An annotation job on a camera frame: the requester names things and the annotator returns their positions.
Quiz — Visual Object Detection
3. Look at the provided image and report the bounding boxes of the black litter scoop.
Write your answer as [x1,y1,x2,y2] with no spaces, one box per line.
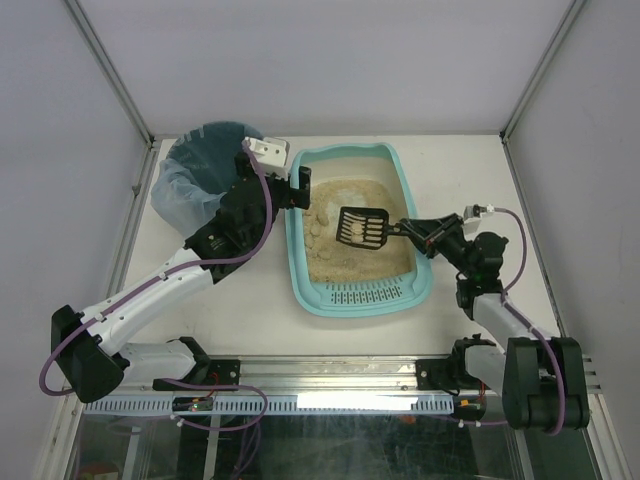
[335,206,408,250]

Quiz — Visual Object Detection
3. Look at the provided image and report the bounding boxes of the black trash bin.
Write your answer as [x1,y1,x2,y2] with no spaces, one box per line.
[162,121,264,194]

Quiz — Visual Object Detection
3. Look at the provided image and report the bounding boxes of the white slotted cable duct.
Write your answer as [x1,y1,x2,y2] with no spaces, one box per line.
[84,392,454,417]

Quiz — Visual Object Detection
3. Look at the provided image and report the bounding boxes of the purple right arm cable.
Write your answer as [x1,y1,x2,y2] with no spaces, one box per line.
[492,207,569,436]

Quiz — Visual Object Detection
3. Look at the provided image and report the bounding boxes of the beige cat litter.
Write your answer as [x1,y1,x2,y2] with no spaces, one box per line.
[303,179,413,283]

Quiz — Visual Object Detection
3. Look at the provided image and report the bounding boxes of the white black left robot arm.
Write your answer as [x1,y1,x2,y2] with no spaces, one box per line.
[47,153,311,404]

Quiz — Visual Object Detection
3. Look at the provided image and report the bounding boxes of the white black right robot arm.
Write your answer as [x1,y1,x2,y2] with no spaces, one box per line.
[392,205,590,435]

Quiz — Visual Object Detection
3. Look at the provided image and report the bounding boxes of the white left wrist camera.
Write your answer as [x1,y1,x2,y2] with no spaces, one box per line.
[244,136,290,179]

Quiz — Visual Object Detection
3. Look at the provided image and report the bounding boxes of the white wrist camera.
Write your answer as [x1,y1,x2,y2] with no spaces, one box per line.
[244,136,290,179]
[462,204,496,225]

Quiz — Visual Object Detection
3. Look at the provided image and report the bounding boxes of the translucent blue bin liner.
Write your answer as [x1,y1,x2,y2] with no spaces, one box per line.
[151,159,238,238]

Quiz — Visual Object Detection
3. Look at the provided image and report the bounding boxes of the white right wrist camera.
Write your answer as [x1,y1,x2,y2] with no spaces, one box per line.
[462,204,496,225]

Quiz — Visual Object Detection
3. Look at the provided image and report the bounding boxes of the beige litter clump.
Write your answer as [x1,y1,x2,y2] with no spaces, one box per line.
[350,223,366,244]

